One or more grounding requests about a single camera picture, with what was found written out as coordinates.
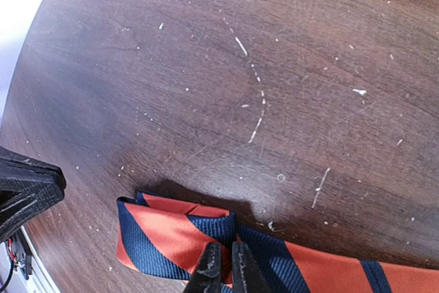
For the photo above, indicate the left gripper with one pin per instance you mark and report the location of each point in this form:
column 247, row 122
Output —
column 28, row 187

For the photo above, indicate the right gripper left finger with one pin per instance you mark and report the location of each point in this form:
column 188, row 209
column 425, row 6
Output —
column 207, row 277

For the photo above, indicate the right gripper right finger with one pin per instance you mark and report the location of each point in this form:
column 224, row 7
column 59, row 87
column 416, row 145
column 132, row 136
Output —
column 247, row 277

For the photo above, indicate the red navy striped tie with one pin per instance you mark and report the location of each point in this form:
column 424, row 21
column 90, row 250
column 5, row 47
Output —
column 165, row 238

